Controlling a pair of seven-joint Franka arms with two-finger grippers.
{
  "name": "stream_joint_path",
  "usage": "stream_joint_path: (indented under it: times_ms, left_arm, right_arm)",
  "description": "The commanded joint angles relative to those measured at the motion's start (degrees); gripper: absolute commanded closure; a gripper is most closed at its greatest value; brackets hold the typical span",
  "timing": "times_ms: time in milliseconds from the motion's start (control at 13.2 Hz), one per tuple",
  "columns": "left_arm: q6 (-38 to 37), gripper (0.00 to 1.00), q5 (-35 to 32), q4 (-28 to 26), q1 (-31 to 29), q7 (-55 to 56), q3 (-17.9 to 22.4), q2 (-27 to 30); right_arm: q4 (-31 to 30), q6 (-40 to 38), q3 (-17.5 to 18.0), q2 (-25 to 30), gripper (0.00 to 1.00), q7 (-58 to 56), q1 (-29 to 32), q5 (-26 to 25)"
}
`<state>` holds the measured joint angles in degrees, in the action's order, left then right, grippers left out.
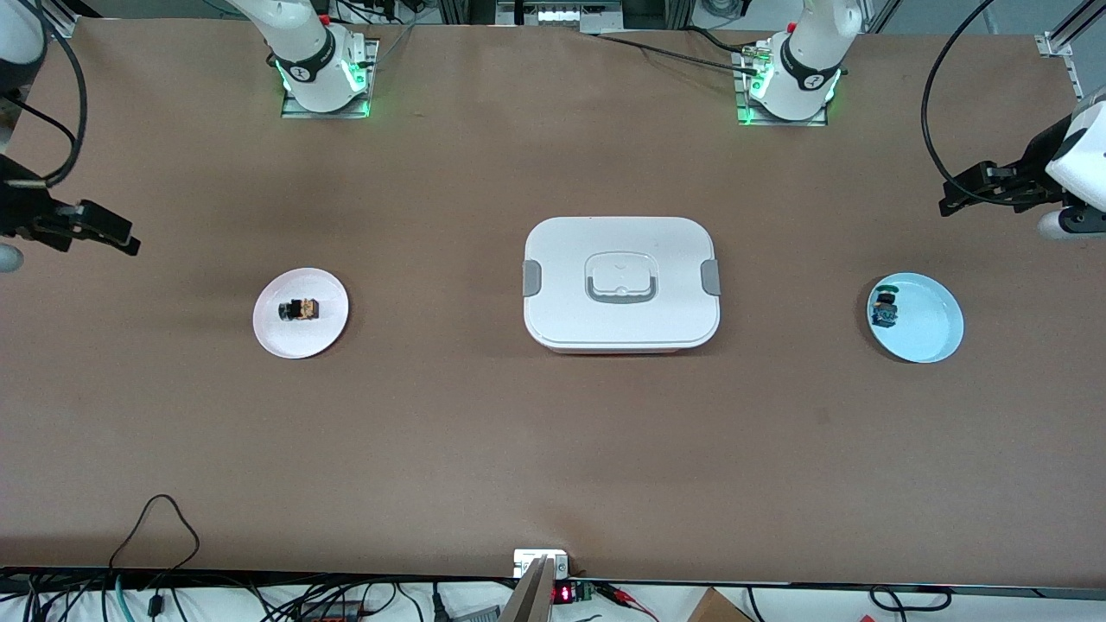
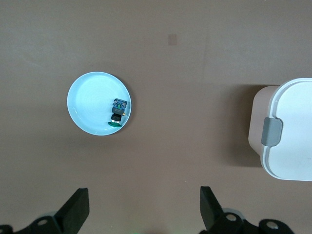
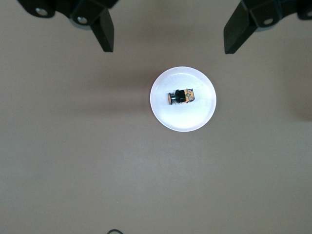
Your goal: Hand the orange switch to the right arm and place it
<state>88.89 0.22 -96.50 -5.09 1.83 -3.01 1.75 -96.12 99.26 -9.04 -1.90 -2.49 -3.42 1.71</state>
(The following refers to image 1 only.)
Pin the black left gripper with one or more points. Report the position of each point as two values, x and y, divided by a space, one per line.
1030 175

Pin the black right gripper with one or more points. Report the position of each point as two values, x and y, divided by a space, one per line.
19 212

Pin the orange push button switch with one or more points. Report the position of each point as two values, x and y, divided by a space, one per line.
307 309

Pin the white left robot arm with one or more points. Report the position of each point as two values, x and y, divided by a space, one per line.
808 52

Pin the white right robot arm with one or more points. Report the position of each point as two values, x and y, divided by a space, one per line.
302 43

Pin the light blue round plate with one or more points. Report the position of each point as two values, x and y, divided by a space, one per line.
929 324

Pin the pale pink round plate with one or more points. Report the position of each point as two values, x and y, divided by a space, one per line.
294 341

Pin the white lunch box grey latches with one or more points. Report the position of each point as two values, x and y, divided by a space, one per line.
562 302

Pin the white lit power strip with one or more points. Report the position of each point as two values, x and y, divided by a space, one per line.
562 15

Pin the black orange power strip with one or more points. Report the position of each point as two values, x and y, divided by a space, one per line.
333 613

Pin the brown cardboard box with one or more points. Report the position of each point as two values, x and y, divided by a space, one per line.
717 609

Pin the red black clip leads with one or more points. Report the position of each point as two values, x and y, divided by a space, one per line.
618 593

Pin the grey power adapter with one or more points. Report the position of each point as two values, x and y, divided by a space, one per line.
475 615

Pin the red digit display module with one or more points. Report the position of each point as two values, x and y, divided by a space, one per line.
563 594

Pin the green blue push button switch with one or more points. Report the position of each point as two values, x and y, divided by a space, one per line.
884 309

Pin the aluminium profile bracket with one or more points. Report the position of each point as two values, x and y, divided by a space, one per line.
65 22
1058 43

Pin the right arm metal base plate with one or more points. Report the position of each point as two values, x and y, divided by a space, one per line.
294 111

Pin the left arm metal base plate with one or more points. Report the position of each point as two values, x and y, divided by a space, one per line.
743 117

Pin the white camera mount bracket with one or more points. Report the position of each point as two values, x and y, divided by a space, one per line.
527 561

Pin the grey aluminium camera bar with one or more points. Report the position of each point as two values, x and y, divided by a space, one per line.
531 600

